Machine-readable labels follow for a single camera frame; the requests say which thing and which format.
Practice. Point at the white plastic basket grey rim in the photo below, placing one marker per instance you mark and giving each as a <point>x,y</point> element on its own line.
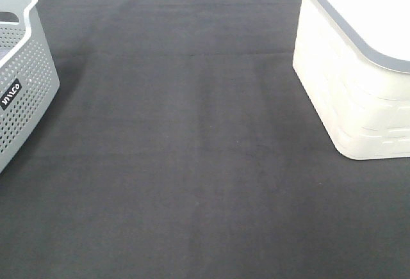
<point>352,58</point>

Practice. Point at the black felt table mat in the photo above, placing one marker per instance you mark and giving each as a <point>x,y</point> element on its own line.
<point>181,144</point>

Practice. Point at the grey perforated plastic basket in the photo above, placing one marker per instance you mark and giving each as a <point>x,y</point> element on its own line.
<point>29,80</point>

